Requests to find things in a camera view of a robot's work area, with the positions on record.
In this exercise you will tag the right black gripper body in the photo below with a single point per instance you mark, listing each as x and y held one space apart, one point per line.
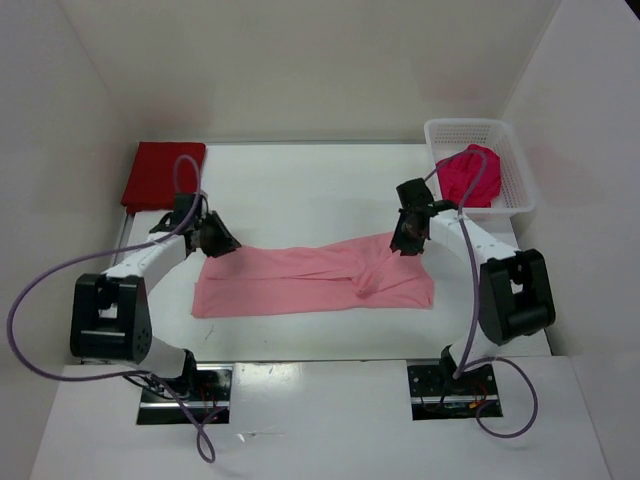
420 239

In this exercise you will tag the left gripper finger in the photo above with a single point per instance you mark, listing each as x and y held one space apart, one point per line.
216 250
219 233

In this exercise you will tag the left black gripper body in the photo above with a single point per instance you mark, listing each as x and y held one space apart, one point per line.
213 233

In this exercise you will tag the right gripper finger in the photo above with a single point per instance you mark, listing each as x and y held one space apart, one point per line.
400 238
411 249

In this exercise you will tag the pink t shirt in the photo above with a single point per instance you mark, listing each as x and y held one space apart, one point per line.
357 273

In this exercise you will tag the dark red t shirt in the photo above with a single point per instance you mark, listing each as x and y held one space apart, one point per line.
152 183

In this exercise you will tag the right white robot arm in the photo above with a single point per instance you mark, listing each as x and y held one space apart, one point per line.
512 296

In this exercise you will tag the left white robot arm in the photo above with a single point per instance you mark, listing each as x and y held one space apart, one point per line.
111 318

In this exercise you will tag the crimson t shirt in basket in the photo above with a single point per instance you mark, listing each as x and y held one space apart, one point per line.
456 175

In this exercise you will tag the white plastic basket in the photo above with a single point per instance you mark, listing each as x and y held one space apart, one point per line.
446 136

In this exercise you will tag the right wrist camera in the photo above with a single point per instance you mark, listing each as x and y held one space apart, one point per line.
414 193

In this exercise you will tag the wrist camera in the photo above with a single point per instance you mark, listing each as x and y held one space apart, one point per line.
414 193
183 202

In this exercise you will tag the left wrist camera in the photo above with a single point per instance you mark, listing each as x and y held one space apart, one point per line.
183 202

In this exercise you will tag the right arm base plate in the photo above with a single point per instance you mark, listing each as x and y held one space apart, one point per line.
433 397

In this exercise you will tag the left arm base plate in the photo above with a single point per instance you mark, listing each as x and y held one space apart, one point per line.
208 401

